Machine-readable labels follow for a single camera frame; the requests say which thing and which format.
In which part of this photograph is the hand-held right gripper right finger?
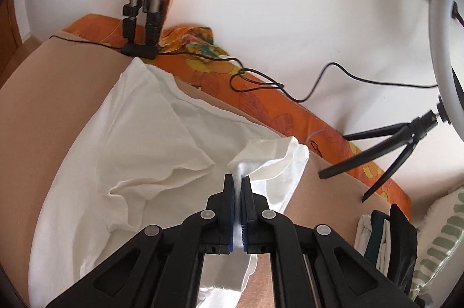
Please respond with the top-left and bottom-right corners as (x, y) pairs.
(241, 176), (421, 308)

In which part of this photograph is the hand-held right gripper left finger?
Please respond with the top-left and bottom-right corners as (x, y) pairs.
(46, 174), (236, 308)

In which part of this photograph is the white t-shirt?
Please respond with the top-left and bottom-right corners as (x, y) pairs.
(28, 57), (310, 308)

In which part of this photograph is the stack of folded clothes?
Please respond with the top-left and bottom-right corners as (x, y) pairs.
(353, 203), (418, 294)

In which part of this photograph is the orange floral bedsheet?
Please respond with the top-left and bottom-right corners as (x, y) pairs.
(62, 0), (412, 219)

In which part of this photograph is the black mini tripod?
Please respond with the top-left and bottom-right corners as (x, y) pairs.
(318, 96), (452, 203)

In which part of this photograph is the white green striped pillow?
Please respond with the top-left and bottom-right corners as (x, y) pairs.
(409, 186), (464, 305)

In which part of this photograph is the beige mat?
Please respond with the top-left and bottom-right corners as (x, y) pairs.
(0, 39), (394, 308)

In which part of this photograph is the black cable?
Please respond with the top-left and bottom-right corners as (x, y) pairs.
(49, 35), (439, 103)

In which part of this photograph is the white ring light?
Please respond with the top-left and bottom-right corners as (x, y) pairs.
(428, 0), (464, 143)

